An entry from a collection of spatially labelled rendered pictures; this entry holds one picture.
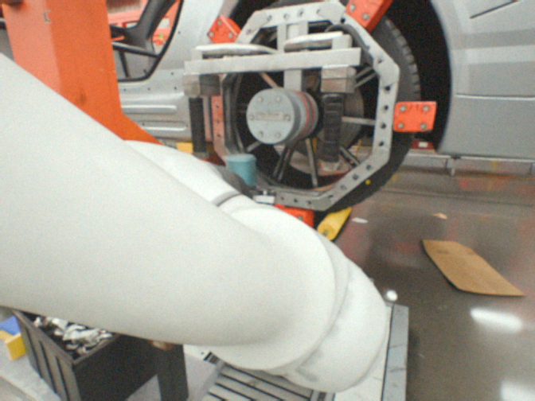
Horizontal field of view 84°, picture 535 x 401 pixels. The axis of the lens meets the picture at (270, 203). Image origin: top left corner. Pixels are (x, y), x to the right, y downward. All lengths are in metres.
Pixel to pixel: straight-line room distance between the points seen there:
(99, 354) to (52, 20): 0.70
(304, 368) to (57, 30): 0.84
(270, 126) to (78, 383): 0.60
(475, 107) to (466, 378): 0.88
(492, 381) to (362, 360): 1.16
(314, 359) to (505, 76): 0.89
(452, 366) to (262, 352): 1.20
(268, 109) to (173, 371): 0.57
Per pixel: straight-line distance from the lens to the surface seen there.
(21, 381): 0.69
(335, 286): 0.20
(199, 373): 0.59
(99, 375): 0.53
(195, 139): 0.78
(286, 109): 0.73
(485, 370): 1.41
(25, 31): 0.96
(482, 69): 1.00
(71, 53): 0.91
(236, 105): 1.07
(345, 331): 0.22
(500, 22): 1.01
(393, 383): 1.11
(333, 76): 0.63
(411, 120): 0.83
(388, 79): 0.83
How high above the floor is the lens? 0.88
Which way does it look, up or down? 18 degrees down
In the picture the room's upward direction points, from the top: straight up
